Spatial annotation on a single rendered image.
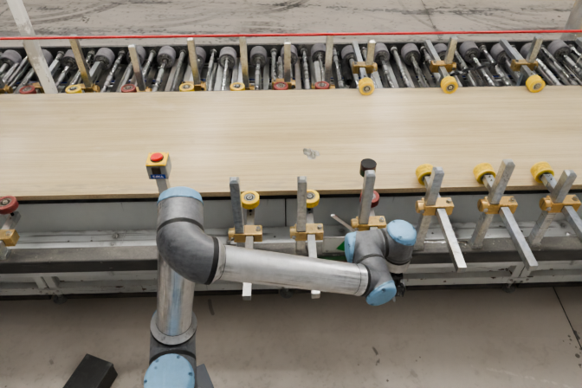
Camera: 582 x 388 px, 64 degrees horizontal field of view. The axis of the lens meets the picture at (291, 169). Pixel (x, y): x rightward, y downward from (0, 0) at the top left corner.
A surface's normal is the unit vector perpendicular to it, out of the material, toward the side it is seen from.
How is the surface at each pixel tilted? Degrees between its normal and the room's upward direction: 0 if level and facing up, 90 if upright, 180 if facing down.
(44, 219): 90
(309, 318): 0
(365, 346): 0
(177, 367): 5
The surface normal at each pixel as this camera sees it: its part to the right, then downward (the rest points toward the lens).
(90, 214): 0.03, 0.67
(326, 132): 0.00, -0.74
